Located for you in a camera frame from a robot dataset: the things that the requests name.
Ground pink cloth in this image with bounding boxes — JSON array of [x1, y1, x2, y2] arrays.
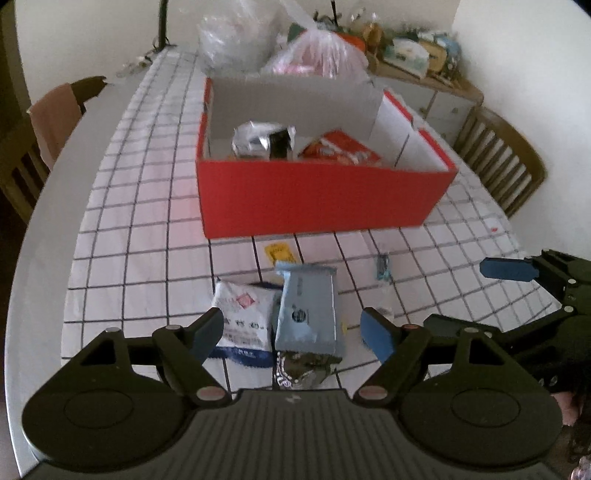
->
[[27, 84, 83, 169]]

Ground dark patterned snack packet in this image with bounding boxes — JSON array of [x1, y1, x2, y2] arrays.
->
[[276, 351, 339, 391]]

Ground silver desk lamp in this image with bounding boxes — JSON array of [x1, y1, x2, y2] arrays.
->
[[152, 0, 178, 51]]

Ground green tissue box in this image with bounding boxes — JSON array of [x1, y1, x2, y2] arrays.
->
[[385, 38, 430, 77]]

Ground white blue-striped snack packet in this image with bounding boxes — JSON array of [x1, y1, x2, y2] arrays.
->
[[211, 281, 283, 367]]

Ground red snack packet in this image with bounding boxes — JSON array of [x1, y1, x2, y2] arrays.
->
[[298, 130, 383, 167]]

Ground white wooden cabinet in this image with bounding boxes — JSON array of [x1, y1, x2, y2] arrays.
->
[[369, 60, 485, 146]]

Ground blue snack packet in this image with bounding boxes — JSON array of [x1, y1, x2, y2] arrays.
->
[[274, 261, 345, 357]]

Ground silver foil snack packet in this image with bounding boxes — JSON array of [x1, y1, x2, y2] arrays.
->
[[231, 121, 297, 161]]

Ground pink plastic bag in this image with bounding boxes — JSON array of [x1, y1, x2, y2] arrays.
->
[[261, 28, 370, 81]]

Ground small yellow packet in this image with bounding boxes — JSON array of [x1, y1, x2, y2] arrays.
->
[[264, 242, 296, 265]]

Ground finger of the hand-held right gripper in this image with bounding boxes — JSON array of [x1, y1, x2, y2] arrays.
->
[[479, 249, 591, 308], [424, 314, 573, 356]]

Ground black branch stand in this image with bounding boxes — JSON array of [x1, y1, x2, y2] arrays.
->
[[314, 0, 345, 24]]

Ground orange green bag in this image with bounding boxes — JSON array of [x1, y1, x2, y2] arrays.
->
[[288, 22, 368, 54]]

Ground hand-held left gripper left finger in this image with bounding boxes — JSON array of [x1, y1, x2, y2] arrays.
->
[[60, 307, 232, 409]]

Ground wooden chair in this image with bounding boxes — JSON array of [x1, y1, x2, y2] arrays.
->
[[452, 107, 546, 220], [0, 76, 108, 222]]

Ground clear plastic bag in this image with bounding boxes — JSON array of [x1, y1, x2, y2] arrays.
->
[[198, 0, 296, 75]]

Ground small clear packets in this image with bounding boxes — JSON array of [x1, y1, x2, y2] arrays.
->
[[115, 55, 153, 79]]

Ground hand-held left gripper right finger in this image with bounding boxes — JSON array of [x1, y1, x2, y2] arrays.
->
[[353, 307, 532, 409]]

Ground red cardboard box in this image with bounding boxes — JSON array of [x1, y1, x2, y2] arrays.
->
[[195, 76, 459, 240]]

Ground beige slotted box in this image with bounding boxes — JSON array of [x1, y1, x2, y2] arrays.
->
[[418, 39, 448, 70]]

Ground checkered tablecloth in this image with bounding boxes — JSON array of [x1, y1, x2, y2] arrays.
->
[[65, 46, 561, 393]]

